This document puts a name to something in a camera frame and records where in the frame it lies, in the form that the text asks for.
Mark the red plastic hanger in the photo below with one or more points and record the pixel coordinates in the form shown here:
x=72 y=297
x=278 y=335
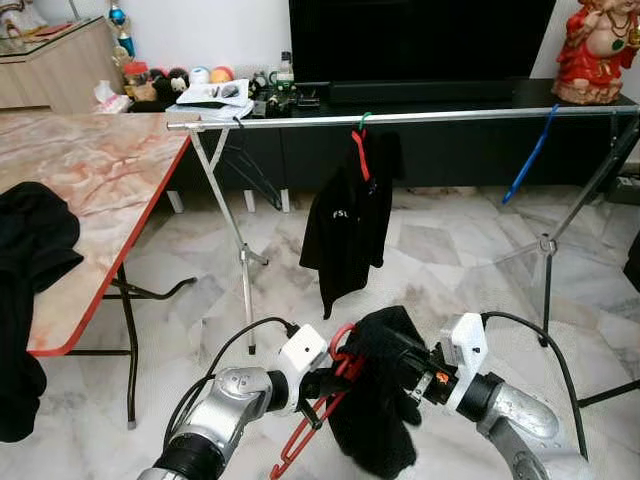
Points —
x=346 y=368

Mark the black knit garment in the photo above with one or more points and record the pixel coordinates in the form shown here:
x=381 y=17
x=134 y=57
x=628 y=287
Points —
x=375 y=430

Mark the blue plastic hanger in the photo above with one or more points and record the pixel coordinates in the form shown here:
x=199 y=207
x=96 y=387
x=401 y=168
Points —
x=530 y=165

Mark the green plastic hanger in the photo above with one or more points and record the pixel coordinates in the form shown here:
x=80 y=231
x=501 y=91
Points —
x=362 y=122

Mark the black shirt with red collar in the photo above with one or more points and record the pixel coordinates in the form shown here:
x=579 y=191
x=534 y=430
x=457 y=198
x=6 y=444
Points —
x=345 y=230

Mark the black low TV console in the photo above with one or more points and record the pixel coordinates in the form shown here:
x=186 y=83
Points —
x=450 y=150

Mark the silver metal clothes rack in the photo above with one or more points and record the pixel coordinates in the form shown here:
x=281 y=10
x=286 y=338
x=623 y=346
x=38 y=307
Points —
x=450 y=115

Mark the grey power strip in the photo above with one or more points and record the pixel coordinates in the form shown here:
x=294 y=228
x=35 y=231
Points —
x=628 y=188

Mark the black soundbar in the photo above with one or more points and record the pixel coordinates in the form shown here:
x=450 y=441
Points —
x=430 y=92

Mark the marble pattern folding table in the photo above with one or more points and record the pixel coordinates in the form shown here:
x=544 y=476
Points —
x=100 y=170

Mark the stack of white papers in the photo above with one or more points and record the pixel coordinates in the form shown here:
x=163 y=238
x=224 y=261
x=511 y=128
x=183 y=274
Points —
x=215 y=95

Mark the clear bottle with green label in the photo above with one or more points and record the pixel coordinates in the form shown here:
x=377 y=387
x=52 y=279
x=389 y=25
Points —
x=286 y=72

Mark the black crumpled garment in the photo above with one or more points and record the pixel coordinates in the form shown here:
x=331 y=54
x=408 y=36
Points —
x=30 y=250

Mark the orange and red ball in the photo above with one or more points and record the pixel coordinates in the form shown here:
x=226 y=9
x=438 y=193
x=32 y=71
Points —
x=222 y=75

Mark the white and blue ball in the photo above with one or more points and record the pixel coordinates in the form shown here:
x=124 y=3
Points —
x=199 y=76

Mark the black flat television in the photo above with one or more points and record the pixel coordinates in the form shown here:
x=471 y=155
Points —
x=420 y=40

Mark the pink tissue box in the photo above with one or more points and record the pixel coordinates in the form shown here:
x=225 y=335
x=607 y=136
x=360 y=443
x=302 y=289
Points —
x=112 y=102

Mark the jar with red lid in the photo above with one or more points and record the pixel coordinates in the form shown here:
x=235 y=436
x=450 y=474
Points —
x=136 y=78

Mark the red seated figure statue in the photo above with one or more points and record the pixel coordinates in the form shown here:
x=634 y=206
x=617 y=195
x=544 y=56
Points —
x=595 y=55

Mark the gold and blue trophy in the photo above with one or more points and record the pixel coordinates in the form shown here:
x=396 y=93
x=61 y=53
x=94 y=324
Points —
x=122 y=40

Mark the light wooden sideboard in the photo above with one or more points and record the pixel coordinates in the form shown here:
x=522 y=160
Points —
x=60 y=80

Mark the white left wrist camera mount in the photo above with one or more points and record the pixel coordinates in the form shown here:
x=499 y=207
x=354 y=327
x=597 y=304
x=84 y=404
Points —
x=303 y=352

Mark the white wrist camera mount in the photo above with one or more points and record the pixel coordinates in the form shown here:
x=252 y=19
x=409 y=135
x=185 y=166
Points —
x=465 y=345
x=303 y=352

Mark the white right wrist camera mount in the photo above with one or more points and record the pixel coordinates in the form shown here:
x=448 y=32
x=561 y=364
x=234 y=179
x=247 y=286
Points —
x=465 y=345

